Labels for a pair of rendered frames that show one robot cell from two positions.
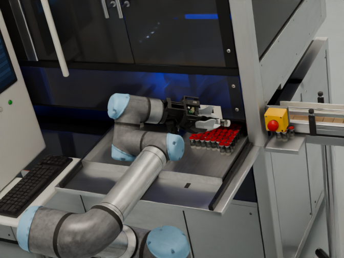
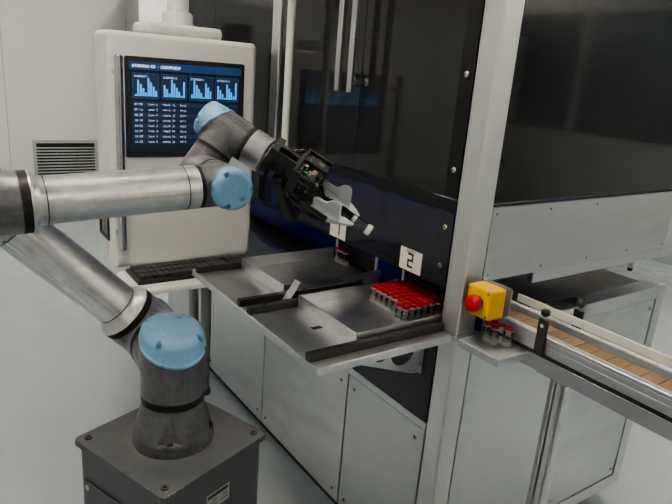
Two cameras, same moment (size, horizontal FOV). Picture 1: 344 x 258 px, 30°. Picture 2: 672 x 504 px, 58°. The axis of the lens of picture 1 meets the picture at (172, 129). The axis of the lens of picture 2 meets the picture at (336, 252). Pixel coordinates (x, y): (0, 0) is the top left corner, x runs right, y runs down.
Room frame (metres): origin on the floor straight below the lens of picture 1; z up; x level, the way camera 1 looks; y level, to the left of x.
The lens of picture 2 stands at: (0.65, -0.57, 1.49)
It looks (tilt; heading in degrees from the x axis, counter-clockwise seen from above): 17 degrees down; 23
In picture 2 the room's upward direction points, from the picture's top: 5 degrees clockwise
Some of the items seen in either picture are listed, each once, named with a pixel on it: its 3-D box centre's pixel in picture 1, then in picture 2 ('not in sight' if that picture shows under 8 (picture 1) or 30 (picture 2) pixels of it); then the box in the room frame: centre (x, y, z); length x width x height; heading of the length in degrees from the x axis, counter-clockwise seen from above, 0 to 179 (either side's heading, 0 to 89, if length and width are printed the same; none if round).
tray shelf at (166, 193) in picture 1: (161, 163); (321, 300); (2.09, 0.07, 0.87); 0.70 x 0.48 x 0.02; 58
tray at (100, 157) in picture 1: (130, 143); (310, 269); (2.24, 0.18, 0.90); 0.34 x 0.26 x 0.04; 148
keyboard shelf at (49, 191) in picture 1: (28, 187); (188, 272); (2.25, 0.63, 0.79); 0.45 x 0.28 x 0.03; 148
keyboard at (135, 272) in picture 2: (32, 183); (192, 267); (2.23, 0.61, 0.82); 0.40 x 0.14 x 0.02; 148
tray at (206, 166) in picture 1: (207, 151); (379, 308); (2.07, -0.11, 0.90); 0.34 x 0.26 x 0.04; 148
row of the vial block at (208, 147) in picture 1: (211, 144); (392, 303); (2.10, -0.14, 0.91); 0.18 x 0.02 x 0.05; 58
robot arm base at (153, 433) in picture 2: not in sight; (172, 412); (1.47, 0.08, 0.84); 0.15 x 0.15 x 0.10
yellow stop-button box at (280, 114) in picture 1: (277, 119); (487, 300); (2.03, -0.39, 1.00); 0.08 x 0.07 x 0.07; 148
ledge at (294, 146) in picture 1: (287, 141); (496, 347); (2.06, -0.42, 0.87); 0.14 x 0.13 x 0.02; 148
